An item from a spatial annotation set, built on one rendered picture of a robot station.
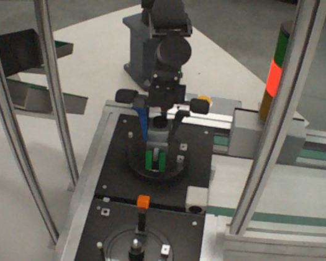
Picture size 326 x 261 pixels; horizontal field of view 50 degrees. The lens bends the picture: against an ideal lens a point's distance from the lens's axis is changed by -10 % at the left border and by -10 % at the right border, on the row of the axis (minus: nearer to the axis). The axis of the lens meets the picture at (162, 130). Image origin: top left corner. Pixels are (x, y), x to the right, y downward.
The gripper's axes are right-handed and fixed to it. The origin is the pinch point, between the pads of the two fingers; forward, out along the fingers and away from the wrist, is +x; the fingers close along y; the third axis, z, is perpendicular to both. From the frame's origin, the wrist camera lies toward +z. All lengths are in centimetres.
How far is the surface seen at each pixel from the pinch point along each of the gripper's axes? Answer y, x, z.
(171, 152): 2.8, 6.3, -7.0
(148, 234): 1.4, 19.6, 9.6
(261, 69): 51, -25, -204
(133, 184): -4.1, 13.4, -1.3
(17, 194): -35.0, 23.6, -6.2
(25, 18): -159, -49, -236
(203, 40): 6, -26, -68
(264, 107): 16.8, -8.2, 22.1
